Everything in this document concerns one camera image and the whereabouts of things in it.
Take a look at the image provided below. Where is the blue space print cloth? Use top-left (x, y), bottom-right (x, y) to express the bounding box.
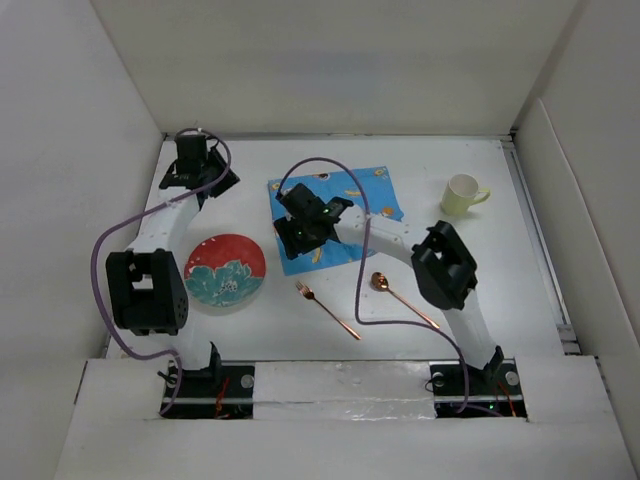
top-left (275, 166), bottom-right (404, 276)

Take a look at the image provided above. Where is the red teal floral plate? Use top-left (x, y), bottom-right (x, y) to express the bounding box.
top-left (183, 233), bottom-right (266, 316)

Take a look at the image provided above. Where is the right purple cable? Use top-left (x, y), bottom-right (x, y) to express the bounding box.
top-left (278, 157), bottom-right (509, 417)

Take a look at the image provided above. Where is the rose gold fork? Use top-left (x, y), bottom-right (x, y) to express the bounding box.
top-left (295, 281), bottom-right (362, 341)

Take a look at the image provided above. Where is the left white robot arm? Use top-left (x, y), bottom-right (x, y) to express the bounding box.
top-left (90, 127), bottom-right (239, 384)

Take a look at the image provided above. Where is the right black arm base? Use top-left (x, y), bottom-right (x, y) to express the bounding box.
top-left (425, 358), bottom-right (527, 419)

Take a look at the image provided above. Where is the rose gold spoon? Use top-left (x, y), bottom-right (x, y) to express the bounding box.
top-left (370, 272), bottom-right (440, 329)

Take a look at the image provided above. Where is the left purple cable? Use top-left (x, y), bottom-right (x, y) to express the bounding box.
top-left (89, 128), bottom-right (232, 416)

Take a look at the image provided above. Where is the light green mug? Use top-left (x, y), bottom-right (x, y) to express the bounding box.
top-left (440, 174), bottom-right (491, 216)

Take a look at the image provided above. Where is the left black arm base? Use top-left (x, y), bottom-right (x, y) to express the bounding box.
top-left (161, 363), bottom-right (255, 420)

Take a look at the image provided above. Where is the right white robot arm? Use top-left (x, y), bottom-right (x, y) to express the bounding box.
top-left (274, 183), bottom-right (504, 394)

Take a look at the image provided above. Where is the purple cable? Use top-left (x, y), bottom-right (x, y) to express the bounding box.
top-left (278, 157), bottom-right (509, 417)
top-left (89, 128), bottom-right (232, 416)

